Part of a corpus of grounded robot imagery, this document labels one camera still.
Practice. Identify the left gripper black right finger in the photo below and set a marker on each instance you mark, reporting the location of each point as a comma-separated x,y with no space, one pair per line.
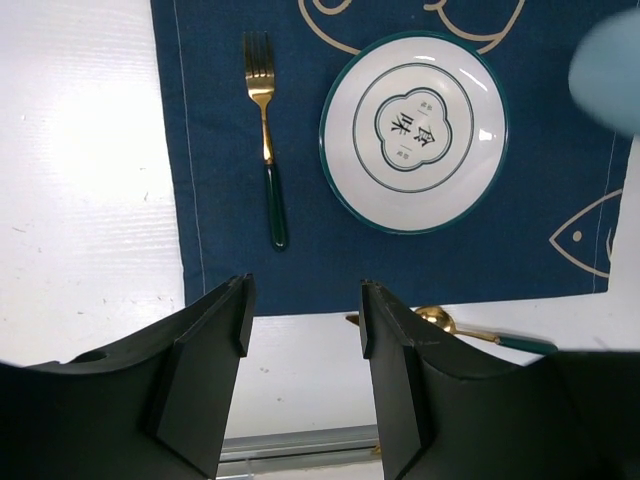
447,410

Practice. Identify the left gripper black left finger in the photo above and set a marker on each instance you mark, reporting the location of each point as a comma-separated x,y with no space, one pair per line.
152,405

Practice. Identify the gold knife green handle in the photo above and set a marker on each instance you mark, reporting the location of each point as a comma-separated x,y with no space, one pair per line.
354,319

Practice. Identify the white plate with dark rim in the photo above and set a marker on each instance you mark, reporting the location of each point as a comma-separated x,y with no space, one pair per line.
414,132

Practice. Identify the blue placemat with whale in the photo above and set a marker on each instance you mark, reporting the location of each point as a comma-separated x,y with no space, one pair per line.
543,230

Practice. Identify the aluminium front rail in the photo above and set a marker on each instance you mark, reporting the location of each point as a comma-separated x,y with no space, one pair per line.
299,443

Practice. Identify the gold spoon green handle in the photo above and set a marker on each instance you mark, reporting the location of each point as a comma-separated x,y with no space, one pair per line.
437,316

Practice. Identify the gold fork green handle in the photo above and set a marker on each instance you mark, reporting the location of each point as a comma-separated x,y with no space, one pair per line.
260,82

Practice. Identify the light blue mug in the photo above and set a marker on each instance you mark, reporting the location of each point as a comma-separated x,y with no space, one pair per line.
603,75

